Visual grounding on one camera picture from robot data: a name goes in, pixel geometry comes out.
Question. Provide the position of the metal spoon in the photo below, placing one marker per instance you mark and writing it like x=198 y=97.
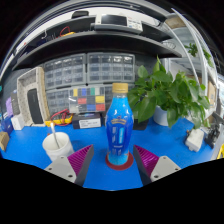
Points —
x=55 y=135

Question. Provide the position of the white perforated tray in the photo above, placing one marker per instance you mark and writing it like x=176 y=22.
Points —
x=38 y=78

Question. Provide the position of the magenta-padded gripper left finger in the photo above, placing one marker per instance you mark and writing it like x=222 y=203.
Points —
x=61 y=168

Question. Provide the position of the black clamp tool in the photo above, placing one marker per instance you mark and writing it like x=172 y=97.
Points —
x=212 y=136

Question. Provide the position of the grey flat box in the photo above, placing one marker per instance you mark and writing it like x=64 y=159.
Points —
x=15 y=101

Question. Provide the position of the clear box with coloured parts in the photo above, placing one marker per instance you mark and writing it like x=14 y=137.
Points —
x=86 y=100

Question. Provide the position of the black oblong speaker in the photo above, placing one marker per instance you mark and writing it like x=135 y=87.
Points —
x=35 y=106

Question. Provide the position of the small white box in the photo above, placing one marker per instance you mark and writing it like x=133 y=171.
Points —
x=17 y=122

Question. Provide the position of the blue plastic bag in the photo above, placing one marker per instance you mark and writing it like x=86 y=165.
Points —
x=6 y=125

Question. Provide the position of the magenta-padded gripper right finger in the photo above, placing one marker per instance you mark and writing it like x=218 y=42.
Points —
x=163 y=168

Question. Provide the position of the white plant pot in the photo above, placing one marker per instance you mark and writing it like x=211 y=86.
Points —
x=160 y=116

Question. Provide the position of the black box with white label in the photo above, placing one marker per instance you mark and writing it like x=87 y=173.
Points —
x=87 y=121

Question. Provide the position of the yellow multimeter with red leads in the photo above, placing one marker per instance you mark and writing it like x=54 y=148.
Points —
x=63 y=120

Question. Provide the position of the white oscilloscope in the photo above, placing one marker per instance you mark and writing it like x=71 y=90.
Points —
x=116 y=21

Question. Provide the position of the white power adapter block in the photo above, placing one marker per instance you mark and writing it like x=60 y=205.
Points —
x=194 y=140

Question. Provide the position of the brown cardboard box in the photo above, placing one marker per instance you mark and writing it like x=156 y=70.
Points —
x=4 y=140

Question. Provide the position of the purple bag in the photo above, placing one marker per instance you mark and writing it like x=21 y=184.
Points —
x=9 y=107

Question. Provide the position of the green leafy plant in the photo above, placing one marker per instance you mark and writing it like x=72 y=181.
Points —
x=166 y=93

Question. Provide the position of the white metal shelf unit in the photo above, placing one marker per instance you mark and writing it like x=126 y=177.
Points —
x=196 y=46

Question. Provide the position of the plain black box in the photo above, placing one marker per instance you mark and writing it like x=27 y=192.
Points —
x=141 y=125

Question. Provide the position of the flat round red coaster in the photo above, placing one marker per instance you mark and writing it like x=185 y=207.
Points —
x=130 y=163

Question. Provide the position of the white ribbed cup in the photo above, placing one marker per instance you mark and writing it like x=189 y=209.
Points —
x=63 y=148

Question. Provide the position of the blue drink bottle gold cap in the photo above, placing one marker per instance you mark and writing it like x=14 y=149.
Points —
x=119 y=130

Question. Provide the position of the black workbench shelf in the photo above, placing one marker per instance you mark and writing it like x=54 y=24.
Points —
x=100 y=43

